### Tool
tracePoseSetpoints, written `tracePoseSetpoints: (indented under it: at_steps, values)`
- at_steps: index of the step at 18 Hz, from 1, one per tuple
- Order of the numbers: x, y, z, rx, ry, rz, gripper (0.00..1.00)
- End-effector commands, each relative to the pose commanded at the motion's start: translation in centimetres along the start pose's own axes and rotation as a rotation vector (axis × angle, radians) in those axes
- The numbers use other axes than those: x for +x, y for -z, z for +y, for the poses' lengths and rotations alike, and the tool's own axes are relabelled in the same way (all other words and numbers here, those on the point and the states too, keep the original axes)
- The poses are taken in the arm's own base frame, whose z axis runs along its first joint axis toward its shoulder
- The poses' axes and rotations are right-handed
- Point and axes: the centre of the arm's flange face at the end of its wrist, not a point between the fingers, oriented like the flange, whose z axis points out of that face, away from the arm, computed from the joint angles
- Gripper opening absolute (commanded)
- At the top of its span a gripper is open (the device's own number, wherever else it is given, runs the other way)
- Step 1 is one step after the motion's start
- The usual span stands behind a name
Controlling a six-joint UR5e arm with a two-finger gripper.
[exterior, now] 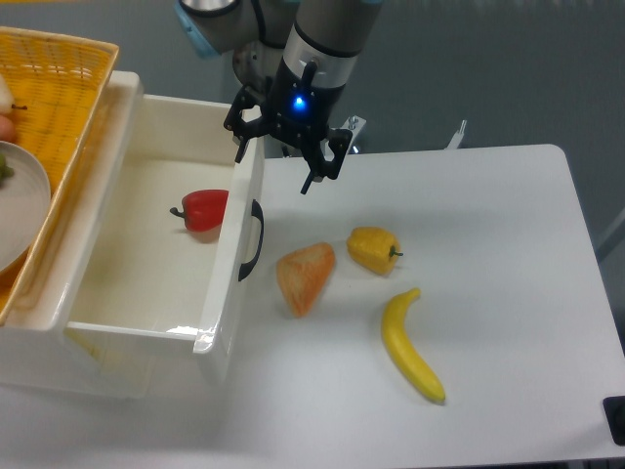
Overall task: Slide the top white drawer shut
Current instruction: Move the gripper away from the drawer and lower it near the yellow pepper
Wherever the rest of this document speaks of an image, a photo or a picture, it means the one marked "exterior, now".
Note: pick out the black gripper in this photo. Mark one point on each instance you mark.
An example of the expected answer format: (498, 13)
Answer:
(301, 99)

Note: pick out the white pear toy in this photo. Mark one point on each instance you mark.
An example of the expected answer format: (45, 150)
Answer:
(7, 99)

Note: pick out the grey plate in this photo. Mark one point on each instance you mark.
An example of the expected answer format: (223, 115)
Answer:
(25, 203)

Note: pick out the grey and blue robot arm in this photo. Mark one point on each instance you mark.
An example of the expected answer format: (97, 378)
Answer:
(293, 60)

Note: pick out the orange sandwich slice toy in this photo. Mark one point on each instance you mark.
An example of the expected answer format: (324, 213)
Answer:
(302, 274)

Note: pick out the white metal table bracket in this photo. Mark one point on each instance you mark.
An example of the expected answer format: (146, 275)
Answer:
(458, 136)

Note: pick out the yellow woven basket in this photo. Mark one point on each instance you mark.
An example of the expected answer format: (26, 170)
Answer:
(60, 79)

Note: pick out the yellow bell pepper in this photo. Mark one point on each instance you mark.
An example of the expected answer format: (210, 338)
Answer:
(374, 248)

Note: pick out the green grapes toy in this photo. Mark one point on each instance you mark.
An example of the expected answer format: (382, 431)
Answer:
(6, 171)

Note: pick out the red bell pepper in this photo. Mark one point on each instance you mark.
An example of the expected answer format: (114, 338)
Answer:
(202, 210)

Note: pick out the white top drawer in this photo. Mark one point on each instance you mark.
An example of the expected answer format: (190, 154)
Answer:
(181, 234)

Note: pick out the black corner clamp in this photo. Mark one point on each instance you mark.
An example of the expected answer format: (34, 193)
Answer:
(614, 409)

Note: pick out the yellow banana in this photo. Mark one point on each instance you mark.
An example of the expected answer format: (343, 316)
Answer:
(402, 352)

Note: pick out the white drawer cabinet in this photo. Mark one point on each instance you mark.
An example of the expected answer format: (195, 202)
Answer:
(38, 350)

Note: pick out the peach fruit toy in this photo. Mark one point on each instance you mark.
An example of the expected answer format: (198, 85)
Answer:
(8, 131)

